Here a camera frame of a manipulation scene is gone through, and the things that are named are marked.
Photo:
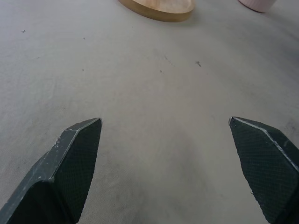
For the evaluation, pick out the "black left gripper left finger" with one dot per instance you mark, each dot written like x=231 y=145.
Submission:
x=60 y=177

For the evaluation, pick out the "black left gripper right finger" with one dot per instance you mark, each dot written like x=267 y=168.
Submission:
x=268 y=170

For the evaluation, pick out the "round wooden board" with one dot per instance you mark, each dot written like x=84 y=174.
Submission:
x=161 y=9

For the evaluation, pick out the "pink ribbed cup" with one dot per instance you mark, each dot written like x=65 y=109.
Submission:
x=255 y=4

